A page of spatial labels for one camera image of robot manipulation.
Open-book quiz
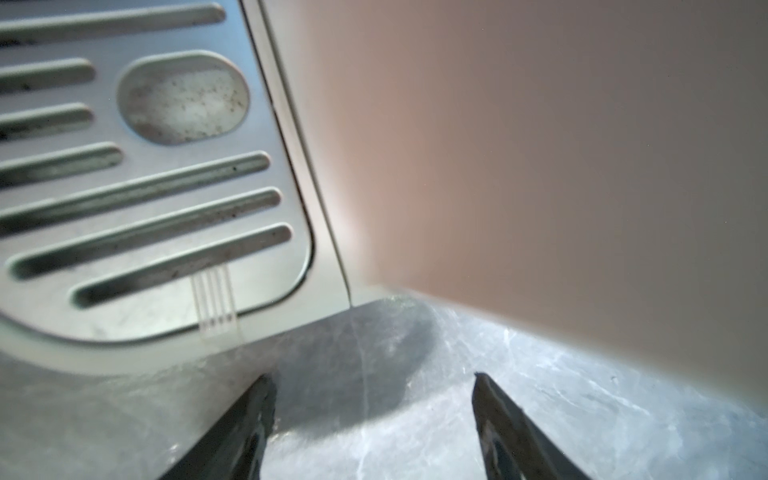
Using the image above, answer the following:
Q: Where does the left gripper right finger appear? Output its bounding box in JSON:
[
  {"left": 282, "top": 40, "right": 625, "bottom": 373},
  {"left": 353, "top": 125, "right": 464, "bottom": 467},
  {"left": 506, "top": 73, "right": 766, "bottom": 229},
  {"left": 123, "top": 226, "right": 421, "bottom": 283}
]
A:
[{"left": 471, "top": 372, "right": 588, "bottom": 479}]

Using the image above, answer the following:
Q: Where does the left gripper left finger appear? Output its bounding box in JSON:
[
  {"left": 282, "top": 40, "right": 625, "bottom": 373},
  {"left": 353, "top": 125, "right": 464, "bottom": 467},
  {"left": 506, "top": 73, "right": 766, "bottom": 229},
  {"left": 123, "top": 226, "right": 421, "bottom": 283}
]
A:
[{"left": 162, "top": 374, "right": 277, "bottom": 479}]

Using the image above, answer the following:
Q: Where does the white coffee machine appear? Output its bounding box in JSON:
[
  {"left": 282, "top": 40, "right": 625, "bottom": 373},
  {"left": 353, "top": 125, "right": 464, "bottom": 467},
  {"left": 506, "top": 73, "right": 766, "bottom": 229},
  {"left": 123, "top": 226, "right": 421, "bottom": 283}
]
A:
[{"left": 1, "top": 1, "right": 767, "bottom": 400}]

